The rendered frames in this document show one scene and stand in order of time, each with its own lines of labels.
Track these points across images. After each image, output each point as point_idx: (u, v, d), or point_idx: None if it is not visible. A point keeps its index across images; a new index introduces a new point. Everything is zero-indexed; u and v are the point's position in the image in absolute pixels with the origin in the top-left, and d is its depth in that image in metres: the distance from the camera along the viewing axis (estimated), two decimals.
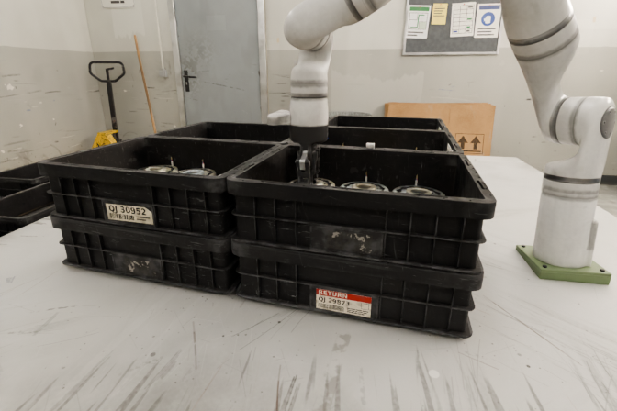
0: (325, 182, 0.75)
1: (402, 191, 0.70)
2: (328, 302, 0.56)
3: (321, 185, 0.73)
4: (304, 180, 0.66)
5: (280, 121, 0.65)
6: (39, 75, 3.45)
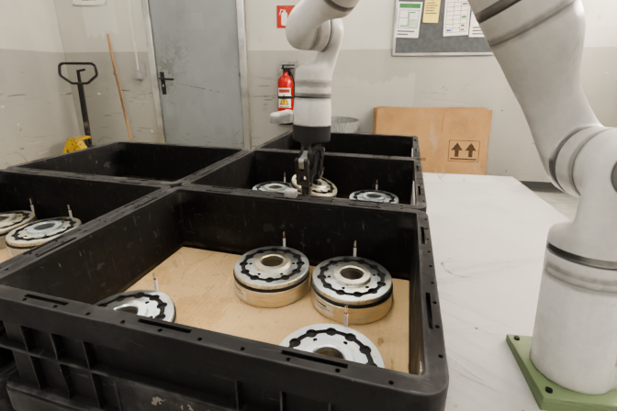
0: (329, 185, 0.75)
1: (328, 270, 0.45)
2: None
3: (324, 188, 0.73)
4: (303, 180, 0.66)
5: (282, 120, 0.65)
6: (0, 77, 3.20)
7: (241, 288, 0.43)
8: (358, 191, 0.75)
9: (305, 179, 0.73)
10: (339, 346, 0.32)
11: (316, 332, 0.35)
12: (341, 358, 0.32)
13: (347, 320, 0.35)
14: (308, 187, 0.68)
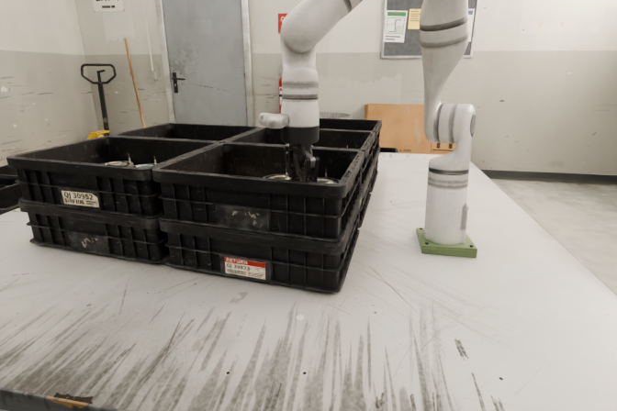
0: None
1: None
2: (233, 268, 0.71)
3: None
4: (310, 180, 0.66)
5: (283, 124, 0.63)
6: (31, 77, 3.59)
7: None
8: None
9: None
10: None
11: None
12: None
13: None
14: None
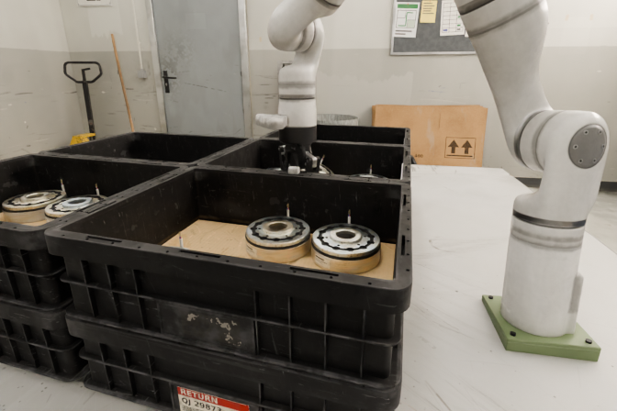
0: (328, 172, 0.84)
1: (326, 233, 0.53)
2: (194, 405, 0.40)
3: (324, 173, 0.81)
4: None
5: (284, 125, 0.62)
6: (7, 76, 3.28)
7: (252, 247, 0.51)
8: (353, 174, 0.83)
9: None
10: None
11: None
12: None
13: None
14: None
